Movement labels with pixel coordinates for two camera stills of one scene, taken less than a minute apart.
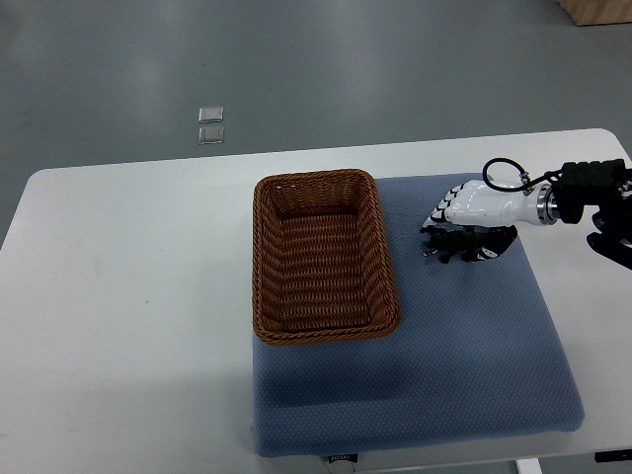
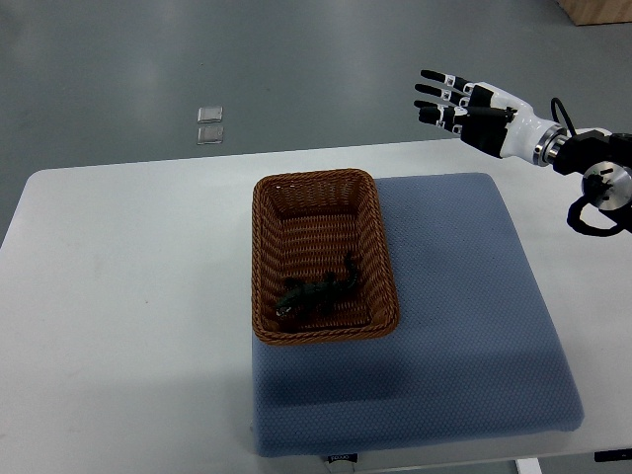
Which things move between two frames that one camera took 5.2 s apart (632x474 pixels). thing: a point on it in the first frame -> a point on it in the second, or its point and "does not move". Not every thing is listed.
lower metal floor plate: [210, 135] does not move
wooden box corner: [598, 12] does not move
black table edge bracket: [613, 455] does not move
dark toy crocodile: [463, 242] -> [325, 294]
